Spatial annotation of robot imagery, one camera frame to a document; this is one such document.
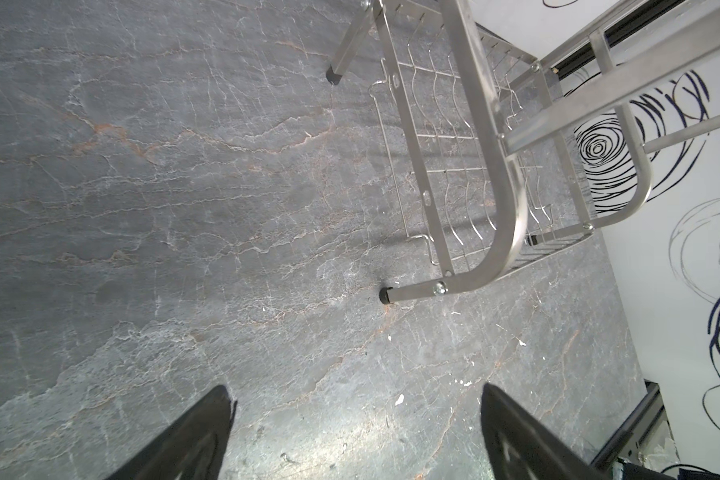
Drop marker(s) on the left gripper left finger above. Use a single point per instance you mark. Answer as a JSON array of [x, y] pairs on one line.
[[192, 447]]

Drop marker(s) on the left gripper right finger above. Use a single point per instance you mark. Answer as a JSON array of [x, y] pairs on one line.
[[520, 447]]

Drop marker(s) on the stainless steel dish rack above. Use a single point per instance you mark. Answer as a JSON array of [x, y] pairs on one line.
[[500, 148]]

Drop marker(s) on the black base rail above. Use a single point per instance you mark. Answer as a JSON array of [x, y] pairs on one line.
[[630, 442]]

